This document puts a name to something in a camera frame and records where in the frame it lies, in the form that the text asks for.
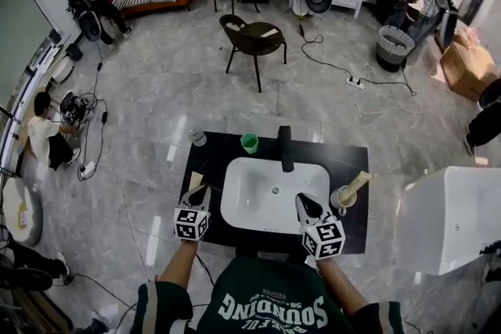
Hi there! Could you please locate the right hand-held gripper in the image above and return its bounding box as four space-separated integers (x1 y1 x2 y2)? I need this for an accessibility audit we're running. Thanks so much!
294 192 347 261

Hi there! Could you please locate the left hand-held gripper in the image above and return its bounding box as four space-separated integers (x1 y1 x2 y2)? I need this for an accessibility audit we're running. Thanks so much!
173 185 213 244

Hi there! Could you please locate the white mug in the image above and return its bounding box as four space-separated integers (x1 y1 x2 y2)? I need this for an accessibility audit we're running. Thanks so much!
330 185 359 217

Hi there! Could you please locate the green cup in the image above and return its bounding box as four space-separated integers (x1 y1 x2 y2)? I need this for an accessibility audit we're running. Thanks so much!
240 132 259 156

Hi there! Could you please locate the person's left forearm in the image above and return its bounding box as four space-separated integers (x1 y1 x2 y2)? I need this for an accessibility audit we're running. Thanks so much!
156 240 203 293

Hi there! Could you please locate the person's right forearm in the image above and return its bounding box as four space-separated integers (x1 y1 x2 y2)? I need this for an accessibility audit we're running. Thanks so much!
315 257 371 316

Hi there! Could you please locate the black countertop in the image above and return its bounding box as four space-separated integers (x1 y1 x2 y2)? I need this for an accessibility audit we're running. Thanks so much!
180 131 371 255

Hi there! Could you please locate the white sink basin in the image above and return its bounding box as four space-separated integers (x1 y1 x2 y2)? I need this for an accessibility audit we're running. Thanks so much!
219 156 332 235

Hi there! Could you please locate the clear plastic bottle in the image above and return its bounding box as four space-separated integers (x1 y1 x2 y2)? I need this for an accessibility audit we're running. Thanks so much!
187 127 207 148

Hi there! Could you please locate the black faucet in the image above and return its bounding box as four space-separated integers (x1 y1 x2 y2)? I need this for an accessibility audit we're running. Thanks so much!
276 124 295 174

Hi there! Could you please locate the person's green printed shirt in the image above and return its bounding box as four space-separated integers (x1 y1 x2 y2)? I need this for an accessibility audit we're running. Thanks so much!
131 256 406 334

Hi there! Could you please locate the white power strip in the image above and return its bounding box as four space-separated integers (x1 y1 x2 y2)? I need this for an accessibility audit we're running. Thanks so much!
344 74 367 91
77 160 97 178

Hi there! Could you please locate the white bathtub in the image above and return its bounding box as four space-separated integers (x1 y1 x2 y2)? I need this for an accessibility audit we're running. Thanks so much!
398 164 501 277

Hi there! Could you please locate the dark wicker chair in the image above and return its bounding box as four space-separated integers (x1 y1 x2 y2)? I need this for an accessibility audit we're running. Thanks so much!
218 13 288 94

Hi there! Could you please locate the grey white laundry basket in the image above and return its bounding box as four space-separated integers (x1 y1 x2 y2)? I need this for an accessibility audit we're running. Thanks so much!
375 24 416 74

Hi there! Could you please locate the round white device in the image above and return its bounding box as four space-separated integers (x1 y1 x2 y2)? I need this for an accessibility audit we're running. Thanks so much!
49 56 76 85

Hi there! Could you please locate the small black box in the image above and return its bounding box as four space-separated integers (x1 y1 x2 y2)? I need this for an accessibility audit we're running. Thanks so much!
64 42 84 63

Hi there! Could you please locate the large cardboard box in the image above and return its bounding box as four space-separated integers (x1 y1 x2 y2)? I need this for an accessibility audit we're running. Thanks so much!
438 33 500 102

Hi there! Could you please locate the low window bench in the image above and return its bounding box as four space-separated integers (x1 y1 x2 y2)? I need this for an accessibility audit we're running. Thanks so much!
0 31 71 153

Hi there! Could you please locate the white cable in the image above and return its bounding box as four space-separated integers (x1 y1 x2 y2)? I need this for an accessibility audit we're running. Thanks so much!
351 70 431 117

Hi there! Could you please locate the black cable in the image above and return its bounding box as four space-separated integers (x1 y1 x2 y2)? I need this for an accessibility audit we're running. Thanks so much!
298 21 355 80
358 66 418 98

